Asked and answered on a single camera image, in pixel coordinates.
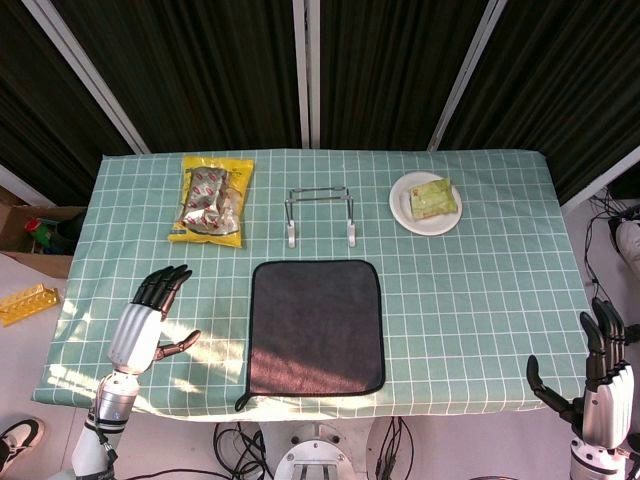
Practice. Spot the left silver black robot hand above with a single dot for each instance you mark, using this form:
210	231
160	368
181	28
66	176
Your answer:
135	330

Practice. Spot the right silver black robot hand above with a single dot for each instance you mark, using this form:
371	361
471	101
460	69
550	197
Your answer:
607	405

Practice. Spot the dark grey cloth mat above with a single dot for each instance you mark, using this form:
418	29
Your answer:
315	325

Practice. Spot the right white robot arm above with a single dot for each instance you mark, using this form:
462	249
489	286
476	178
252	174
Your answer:
595	460

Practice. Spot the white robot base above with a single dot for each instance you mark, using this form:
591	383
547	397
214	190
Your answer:
315	457

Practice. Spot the yellow plastic rack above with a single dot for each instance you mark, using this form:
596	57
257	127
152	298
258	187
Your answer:
27	302

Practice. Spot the red green item in box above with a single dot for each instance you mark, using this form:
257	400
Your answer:
39	231

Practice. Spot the yellow snack bag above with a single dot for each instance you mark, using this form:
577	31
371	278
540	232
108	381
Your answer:
212	202

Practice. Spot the green checked tablecloth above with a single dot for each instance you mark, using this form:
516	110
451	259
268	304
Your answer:
500	300

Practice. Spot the black white sneaker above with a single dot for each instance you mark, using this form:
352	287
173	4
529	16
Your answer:
17	437

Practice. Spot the white shoe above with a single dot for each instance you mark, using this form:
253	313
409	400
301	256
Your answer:
631	242

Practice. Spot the brown cardboard box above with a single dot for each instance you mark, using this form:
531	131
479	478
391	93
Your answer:
12	220

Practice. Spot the black curtain panel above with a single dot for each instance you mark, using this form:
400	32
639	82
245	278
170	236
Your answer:
565	85
390	75
40	100
200	75

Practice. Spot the green wrapped sandwich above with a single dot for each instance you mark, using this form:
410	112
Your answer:
432	200

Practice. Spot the white round plate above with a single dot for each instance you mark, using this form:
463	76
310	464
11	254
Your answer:
400	205

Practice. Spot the white partition post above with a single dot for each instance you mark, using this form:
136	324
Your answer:
90	75
20	187
600	185
306	75
465	75

